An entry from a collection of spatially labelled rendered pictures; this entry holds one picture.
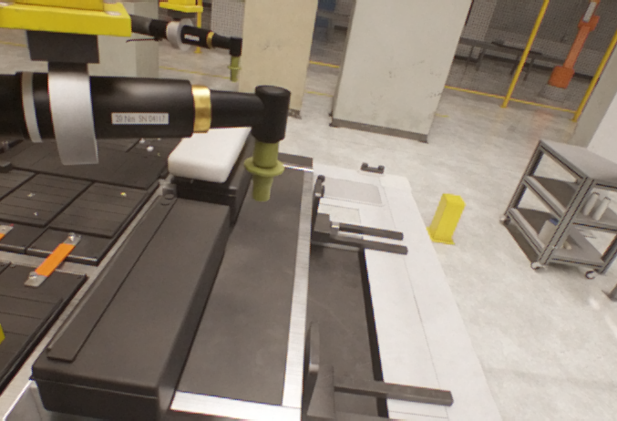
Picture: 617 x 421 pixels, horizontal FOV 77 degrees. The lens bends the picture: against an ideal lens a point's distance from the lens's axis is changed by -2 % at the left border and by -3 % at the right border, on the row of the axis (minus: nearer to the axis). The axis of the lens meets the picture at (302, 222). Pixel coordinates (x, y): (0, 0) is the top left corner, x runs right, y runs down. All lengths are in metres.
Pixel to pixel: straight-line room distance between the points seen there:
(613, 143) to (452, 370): 2.06
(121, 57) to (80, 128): 4.96
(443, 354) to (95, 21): 0.92
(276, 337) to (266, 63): 4.49
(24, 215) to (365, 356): 0.83
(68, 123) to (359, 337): 0.88
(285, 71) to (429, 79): 1.68
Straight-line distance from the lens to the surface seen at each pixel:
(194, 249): 0.70
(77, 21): 0.30
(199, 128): 0.35
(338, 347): 1.02
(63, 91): 0.32
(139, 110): 0.33
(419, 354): 0.99
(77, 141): 0.32
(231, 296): 0.78
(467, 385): 0.99
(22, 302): 0.80
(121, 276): 0.65
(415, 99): 5.12
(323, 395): 0.80
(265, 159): 0.39
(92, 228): 0.94
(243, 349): 0.69
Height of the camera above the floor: 1.52
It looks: 31 degrees down
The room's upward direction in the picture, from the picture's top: 11 degrees clockwise
